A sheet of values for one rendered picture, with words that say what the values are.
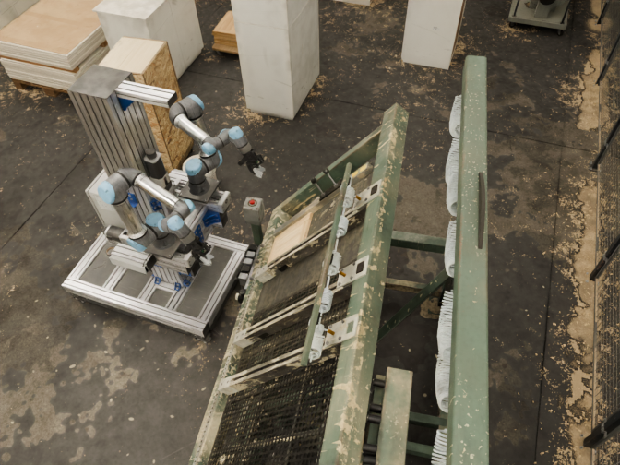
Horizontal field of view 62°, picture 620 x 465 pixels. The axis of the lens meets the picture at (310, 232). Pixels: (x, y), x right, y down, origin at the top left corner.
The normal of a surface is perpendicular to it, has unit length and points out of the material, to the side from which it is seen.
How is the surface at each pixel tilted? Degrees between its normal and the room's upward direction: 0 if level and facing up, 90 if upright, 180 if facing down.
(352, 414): 39
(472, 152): 0
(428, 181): 0
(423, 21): 90
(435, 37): 90
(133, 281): 0
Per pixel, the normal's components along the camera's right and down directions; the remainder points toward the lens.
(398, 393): -0.03, -0.62
